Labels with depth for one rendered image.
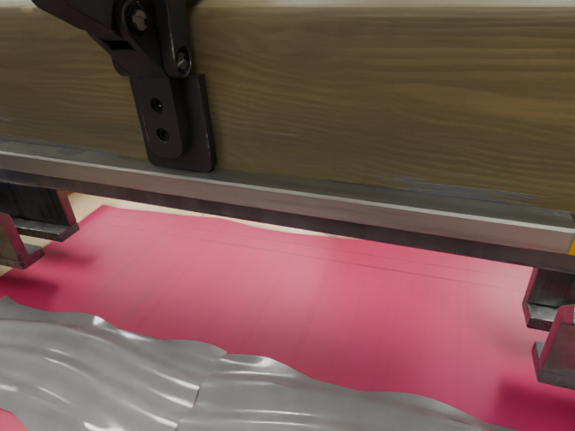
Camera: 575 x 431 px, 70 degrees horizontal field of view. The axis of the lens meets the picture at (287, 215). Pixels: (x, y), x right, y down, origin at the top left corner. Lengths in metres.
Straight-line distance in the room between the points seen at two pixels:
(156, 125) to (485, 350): 0.21
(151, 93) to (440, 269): 0.23
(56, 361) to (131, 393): 0.05
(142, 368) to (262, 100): 0.16
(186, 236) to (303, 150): 0.21
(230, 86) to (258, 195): 0.04
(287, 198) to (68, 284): 0.23
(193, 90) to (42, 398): 0.18
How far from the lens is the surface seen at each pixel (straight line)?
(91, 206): 0.45
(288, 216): 0.19
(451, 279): 0.31
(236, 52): 0.16
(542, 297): 0.26
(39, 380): 0.28
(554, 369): 0.23
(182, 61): 0.17
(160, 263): 0.34
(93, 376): 0.26
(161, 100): 0.17
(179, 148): 0.17
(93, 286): 0.34
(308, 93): 0.16
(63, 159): 0.22
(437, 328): 0.27
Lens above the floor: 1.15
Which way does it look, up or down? 31 degrees down
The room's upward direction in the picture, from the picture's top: 4 degrees counter-clockwise
